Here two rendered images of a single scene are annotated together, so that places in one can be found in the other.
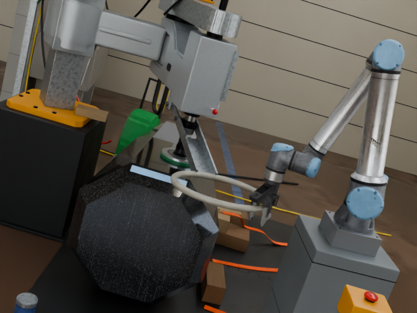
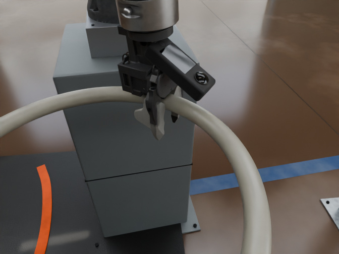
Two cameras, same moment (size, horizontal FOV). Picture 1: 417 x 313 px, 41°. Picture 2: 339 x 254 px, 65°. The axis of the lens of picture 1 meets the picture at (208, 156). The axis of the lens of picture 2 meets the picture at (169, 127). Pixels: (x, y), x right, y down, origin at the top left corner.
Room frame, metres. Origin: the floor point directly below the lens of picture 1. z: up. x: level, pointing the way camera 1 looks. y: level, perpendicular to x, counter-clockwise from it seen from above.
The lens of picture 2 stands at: (2.36, 0.11, 1.20)
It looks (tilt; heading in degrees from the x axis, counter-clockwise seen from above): 40 degrees down; 266
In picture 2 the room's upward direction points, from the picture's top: straight up
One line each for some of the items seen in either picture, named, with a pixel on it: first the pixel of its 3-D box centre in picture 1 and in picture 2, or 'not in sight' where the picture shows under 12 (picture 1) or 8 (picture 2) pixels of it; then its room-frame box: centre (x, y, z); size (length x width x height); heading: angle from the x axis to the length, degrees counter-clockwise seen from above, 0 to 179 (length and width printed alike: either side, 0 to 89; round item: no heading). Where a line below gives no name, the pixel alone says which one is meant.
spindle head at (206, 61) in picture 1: (198, 73); not in sight; (3.13, 0.19, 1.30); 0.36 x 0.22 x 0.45; 24
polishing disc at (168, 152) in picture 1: (179, 155); not in sight; (3.06, 0.16, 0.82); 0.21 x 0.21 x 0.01
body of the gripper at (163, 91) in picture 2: (269, 192); (150, 59); (2.36, -0.31, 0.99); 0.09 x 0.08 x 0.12; 144
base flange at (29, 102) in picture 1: (55, 106); not in sight; (3.49, 1.06, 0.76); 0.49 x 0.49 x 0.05; 2
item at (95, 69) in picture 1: (70, 72); not in sight; (6.26, 1.81, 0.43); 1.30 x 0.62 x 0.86; 8
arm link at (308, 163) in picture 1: (304, 164); not in sight; (2.35, -0.42, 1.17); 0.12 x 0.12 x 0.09; 77
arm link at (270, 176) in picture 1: (272, 175); (147, 10); (2.36, -0.30, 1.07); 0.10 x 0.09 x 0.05; 54
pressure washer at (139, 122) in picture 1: (141, 128); not in sight; (4.81, 0.66, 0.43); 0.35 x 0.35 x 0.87; 77
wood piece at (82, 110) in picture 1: (92, 113); not in sight; (3.45, 0.81, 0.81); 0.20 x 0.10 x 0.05; 100
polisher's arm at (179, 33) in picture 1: (184, 64); not in sight; (3.42, 0.31, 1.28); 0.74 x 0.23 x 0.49; 24
